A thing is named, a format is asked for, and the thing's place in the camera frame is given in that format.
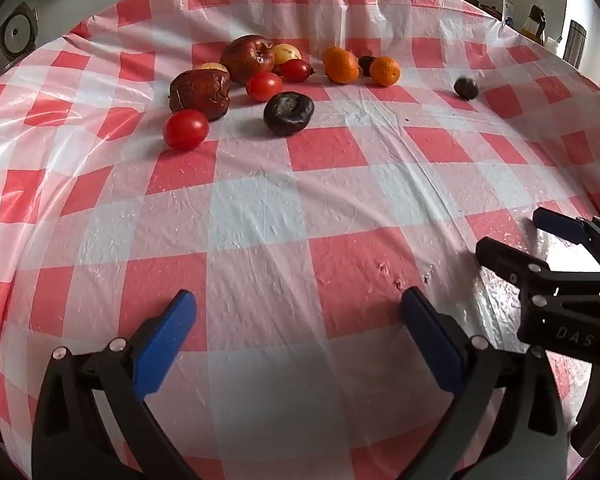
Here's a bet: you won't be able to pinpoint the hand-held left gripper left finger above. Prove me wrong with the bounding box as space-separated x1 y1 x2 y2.
31 289 201 480

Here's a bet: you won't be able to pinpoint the dark red apple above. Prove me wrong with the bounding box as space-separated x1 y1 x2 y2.
220 35 276 85

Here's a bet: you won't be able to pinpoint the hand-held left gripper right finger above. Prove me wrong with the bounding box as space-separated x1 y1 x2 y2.
401 287 567 480

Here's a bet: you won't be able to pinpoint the dark bottle with yellow liquid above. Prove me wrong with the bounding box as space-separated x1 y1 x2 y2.
522 5 547 43

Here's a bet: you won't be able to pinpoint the steel thermos flask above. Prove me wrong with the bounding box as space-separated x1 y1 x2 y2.
562 20 587 63

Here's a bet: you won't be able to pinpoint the large dark purple fruit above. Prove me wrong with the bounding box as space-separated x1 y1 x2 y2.
263 91 315 136

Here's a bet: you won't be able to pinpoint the wrinkled red apple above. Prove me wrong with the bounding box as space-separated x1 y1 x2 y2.
169 69 232 122

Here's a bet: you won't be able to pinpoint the red tomato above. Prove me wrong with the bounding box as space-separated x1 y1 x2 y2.
245 72 284 102
163 109 210 151
279 59 313 83

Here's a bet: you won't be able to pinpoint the red white checked tablecloth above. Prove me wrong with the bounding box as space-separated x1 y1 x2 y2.
0 0 600 480

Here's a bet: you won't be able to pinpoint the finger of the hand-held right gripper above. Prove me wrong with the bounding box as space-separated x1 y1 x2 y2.
475 237 561 291
532 207 600 272

